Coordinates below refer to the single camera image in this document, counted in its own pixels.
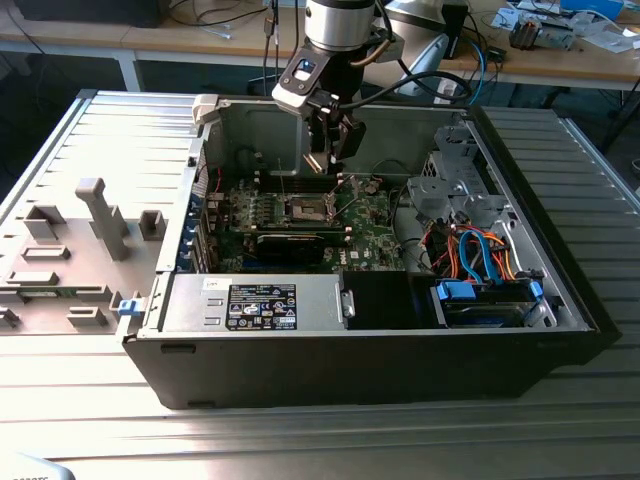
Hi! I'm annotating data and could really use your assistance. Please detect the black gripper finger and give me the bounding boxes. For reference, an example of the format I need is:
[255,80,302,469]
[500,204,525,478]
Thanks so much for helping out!
[339,118,367,162]
[305,113,342,175]

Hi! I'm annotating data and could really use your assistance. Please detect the silver CPU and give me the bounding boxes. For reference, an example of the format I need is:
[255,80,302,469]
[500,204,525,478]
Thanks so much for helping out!
[301,151,329,175]

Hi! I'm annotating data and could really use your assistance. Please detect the metal socket cover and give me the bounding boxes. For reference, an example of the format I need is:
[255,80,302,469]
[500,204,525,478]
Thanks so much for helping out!
[327,174,362,219]

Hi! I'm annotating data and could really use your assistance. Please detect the CPU socket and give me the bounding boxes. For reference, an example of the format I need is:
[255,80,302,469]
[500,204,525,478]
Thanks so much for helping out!
[282,192,339,227]

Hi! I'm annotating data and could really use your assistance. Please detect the CPU cooler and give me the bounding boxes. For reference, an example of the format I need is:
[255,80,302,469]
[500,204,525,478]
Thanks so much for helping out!
[508,13,545,50]

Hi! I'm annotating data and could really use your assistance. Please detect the metal drive cage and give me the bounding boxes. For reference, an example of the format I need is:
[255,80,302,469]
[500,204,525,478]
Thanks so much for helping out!
[405,124,524,236]

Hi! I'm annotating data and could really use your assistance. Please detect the green motherboard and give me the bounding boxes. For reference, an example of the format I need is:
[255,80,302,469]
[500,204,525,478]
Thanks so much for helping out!
[219,172,409,274]

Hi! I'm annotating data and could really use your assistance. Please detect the black graphics card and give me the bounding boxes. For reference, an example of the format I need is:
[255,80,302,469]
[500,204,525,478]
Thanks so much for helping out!
[253,230,325,265]

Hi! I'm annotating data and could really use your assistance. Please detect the beige case latch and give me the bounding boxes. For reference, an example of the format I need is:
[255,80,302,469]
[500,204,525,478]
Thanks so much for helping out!
[191,93,222,126]

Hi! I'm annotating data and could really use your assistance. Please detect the wooden desk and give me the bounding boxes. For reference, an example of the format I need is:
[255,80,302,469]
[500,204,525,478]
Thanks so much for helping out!
[432,0,640,91]
[0,0,311,57]

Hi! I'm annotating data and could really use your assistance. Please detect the silver power supply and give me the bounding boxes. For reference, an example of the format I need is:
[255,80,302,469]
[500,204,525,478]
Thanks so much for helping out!
[160,272,347,335]

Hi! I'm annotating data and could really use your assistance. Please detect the hard disk in blue carrier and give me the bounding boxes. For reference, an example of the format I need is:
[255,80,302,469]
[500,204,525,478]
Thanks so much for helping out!
[428,278,545,330]

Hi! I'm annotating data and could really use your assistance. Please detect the black PC case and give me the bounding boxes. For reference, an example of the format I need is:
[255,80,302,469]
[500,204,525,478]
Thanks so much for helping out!
[122,92,621,411]

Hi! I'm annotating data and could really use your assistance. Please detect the grey parts rack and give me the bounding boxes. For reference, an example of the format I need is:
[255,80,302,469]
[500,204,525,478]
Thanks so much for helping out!
[0,177,167,337]

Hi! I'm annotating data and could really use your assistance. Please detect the blue plastic clip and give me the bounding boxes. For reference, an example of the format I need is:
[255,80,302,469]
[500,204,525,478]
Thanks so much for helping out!
[116,297,145,319]

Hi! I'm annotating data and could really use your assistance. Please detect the blue box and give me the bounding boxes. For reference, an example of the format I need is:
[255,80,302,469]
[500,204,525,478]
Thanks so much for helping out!
[559,0,625,20]

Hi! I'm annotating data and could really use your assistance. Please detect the black box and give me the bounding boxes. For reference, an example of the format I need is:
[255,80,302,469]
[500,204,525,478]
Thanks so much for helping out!
[13,0,162,29]

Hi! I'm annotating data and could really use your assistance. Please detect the white paper sheets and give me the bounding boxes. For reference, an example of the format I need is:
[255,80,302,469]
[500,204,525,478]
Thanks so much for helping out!
[574,14,640,54]

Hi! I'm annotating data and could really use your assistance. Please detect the green RAM stick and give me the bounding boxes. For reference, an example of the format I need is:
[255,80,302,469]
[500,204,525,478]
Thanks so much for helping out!
[18,288,77,300]

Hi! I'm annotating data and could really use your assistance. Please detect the pale grey device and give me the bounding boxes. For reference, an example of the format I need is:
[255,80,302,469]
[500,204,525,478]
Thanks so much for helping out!
[0,452,76,480]

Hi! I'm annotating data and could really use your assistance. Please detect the thin black wire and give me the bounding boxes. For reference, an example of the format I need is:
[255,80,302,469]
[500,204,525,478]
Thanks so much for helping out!
[372,158,407,191]

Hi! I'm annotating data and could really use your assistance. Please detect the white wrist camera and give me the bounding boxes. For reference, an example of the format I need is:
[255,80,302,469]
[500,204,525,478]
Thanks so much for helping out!
[271,53,322,110]

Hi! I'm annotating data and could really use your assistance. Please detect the black camera cable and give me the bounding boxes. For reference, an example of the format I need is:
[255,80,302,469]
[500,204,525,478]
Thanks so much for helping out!
[329,71,474,110]

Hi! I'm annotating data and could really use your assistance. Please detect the thick black wire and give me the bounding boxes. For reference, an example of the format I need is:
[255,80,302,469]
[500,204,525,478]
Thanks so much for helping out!
[388,187,419,259]

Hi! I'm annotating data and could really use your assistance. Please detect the red wire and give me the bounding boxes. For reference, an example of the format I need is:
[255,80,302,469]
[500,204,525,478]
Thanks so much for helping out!
[196,166,225,197]

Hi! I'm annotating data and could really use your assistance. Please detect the blue cable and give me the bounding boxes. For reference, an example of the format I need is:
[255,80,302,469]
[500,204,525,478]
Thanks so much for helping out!
[469,38,491,107]

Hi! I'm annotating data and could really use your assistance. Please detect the orange wire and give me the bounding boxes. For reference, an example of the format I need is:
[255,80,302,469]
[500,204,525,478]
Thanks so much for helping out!
[498,238,525,282]
[443,233,460,277]

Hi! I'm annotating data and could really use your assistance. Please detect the blue wire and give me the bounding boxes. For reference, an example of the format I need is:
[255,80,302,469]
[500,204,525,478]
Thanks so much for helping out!
[456,228,482,285]
[472,228,507,287]

